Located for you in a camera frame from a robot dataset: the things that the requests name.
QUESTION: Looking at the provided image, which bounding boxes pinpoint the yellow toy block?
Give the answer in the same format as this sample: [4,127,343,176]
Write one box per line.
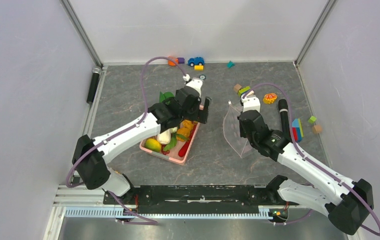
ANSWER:
[194,65,204,71]

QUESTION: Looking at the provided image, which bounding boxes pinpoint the teal toy triangle block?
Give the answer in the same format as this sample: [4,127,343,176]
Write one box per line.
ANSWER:
[227,61,235,69]

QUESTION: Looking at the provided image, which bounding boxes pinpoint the green toy bok choy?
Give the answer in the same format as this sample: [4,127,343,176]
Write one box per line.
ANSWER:
[159,91,174,103]

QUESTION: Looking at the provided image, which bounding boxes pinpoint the clear dotted zip top bag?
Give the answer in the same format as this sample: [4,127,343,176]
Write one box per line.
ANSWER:
[223,100,252,159]

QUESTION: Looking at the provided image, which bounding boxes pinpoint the small wooden cube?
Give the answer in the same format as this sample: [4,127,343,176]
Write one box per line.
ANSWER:
[312,124,323,134]

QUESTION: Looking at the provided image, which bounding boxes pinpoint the yellow green toy mango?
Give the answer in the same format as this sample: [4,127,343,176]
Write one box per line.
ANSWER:
[144,138,162,153]

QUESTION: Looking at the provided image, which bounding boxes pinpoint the small green cube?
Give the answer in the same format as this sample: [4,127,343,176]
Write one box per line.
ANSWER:
[308,116,317,124]

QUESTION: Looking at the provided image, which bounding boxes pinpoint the black silver microphone on rail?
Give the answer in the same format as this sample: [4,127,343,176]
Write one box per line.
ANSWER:
[86,66,102,104]

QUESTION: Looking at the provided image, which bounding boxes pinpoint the yellow butterfly toy brick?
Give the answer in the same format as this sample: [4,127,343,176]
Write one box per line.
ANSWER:
[263,93,278,104]

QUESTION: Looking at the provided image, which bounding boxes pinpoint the green white stacked toy bricks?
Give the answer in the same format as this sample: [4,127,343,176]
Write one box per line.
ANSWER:
[233,84,251,97]

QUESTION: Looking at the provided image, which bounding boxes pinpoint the red toy chili pepper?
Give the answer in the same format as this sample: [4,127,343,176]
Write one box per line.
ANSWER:
[178,124,197,157]

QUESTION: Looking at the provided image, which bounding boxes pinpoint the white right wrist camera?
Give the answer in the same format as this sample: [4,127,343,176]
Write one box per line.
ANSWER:
[241,94,261,113]

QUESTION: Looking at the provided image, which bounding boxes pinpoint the black toy microphone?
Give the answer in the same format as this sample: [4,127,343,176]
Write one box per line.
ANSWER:
[278,99,291,138]

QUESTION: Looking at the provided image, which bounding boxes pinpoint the blue toy car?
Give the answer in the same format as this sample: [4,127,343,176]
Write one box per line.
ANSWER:
[187,56,205,67]

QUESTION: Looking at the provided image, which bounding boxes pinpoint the red toy grapes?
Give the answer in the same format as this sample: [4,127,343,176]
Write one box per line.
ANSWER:
[161,144,171,155]

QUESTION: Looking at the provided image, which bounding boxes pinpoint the purple toy block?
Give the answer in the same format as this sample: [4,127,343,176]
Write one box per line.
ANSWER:
[177,57,185,64]

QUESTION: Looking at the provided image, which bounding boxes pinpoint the pink perforated plastic basket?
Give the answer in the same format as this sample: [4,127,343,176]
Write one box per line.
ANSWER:
[139,122,201,166]

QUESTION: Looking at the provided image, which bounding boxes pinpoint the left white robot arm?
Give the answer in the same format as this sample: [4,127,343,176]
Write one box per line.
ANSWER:
[72,86,211,204]

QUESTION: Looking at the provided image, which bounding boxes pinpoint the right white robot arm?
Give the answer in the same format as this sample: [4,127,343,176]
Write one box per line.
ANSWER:
[237,110,374,235]

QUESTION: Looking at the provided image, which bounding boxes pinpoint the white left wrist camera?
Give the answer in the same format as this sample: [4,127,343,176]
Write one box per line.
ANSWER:
[185,78,204,96]

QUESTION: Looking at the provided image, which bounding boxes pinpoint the orange toy ginger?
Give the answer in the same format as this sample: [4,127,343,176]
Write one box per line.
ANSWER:
[175,120,195,142]

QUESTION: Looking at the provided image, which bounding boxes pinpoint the white toy eggplant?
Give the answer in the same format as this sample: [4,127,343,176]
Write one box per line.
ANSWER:
[156,127,178,145]

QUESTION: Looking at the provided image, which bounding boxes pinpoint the orange toy block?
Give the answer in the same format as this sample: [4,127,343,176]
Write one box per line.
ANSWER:
[167,56,179,67]

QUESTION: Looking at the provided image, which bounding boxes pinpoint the red blue toy brick house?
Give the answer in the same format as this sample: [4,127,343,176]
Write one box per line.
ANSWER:
[292,118,304,143]

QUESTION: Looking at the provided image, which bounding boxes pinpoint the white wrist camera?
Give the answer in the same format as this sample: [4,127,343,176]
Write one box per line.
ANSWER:
[241,94,261,113]
[185,78,204,96]

